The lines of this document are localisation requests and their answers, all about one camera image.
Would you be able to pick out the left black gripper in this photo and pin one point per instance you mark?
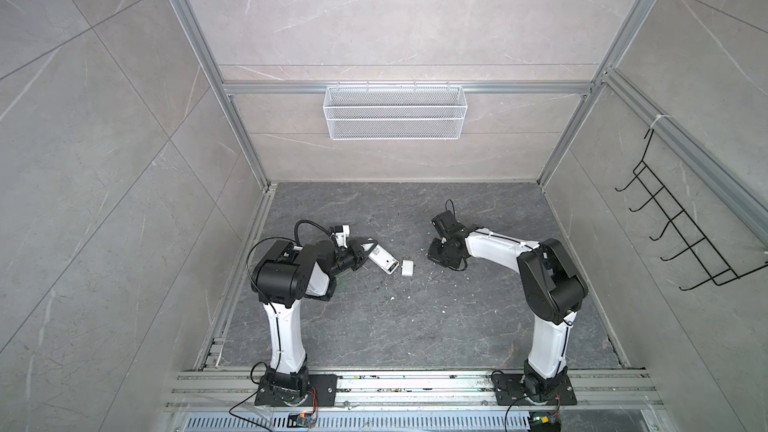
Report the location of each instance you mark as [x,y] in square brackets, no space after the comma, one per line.
[358,253]

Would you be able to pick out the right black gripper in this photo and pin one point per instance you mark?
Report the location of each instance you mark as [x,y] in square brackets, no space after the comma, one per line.
[432,255]

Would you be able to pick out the white remote control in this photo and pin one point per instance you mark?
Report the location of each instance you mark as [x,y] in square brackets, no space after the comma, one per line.
[382,258]

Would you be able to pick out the white battery cover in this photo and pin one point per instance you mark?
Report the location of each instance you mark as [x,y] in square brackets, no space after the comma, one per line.
[407,268]

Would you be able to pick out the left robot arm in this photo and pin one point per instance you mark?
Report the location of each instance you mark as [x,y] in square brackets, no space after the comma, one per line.
[287,274]

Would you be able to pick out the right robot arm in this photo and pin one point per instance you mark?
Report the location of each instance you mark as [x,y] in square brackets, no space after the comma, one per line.
[552,284]

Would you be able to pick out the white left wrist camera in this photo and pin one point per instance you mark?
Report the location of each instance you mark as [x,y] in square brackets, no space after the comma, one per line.
[340,235]

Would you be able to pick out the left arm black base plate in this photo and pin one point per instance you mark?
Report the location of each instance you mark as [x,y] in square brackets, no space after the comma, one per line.
[297,390]

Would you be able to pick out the white wire mesh basket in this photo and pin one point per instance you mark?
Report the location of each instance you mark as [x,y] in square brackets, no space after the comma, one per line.
[402,112]

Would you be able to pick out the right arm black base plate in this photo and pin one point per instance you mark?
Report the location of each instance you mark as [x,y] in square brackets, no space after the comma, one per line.
[520,389]

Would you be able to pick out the aluminium front rail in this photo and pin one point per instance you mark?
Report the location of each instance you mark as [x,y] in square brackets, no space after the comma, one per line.
[624,389]

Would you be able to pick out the black wire hook rack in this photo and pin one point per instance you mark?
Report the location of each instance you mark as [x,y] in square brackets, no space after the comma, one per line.
[695,243]

